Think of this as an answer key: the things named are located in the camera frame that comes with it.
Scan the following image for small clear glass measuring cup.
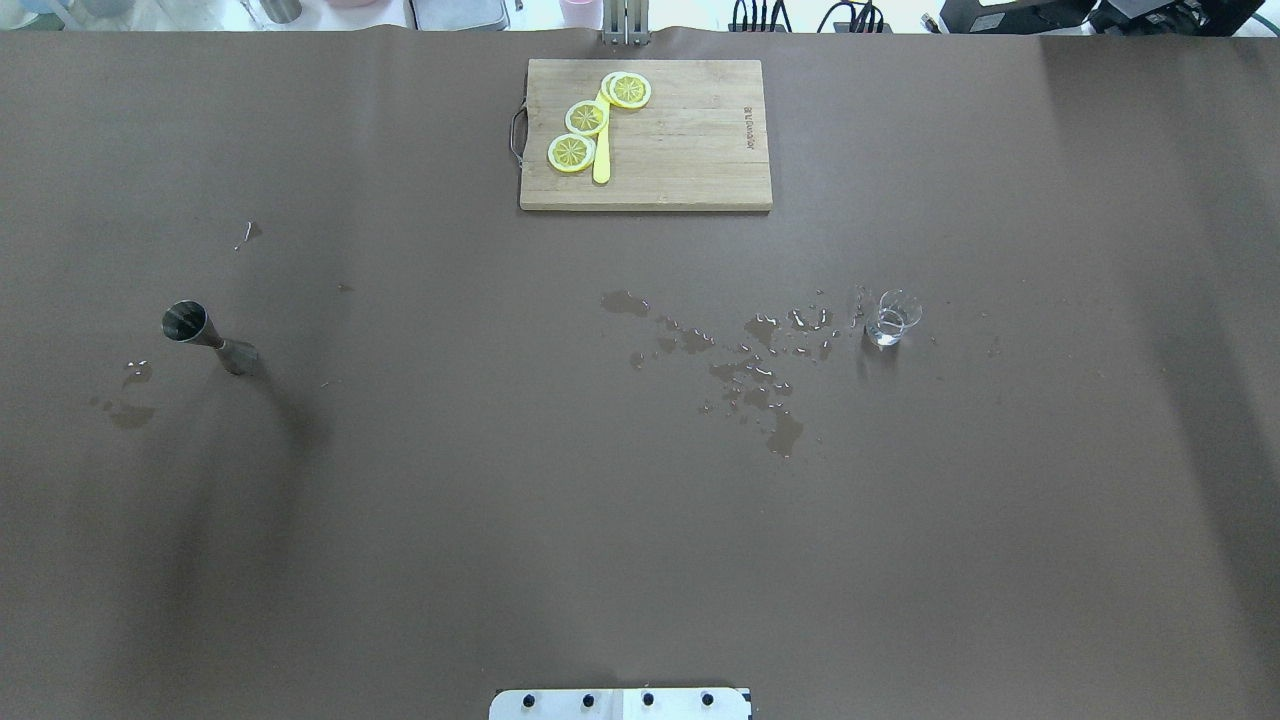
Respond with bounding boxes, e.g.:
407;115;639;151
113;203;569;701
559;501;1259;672
864;290;923;348

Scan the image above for steel double jigger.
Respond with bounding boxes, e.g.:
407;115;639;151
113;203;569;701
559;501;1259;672
161;299;259;375

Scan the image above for pink plastic cup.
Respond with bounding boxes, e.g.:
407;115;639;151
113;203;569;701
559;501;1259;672
559;0;603;31

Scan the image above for wooden cutting board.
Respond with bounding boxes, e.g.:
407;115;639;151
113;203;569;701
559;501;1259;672
518;59;774;211

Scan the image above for middle lemon slice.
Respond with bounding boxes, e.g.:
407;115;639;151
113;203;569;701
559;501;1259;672
564;99;611;138

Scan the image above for far lemon slice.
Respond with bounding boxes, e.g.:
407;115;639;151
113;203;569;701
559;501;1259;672
600;70;653;110

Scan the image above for grey metal tray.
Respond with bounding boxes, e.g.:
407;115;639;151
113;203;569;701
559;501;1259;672
410;0;509;32

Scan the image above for lemon slice near handle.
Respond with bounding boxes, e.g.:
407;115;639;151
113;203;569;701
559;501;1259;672
547;133;596;174

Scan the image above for aluminium frame post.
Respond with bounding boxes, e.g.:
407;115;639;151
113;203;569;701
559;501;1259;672
600;0;652;47

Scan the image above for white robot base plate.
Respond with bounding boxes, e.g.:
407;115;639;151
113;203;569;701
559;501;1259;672
488;687;754;719

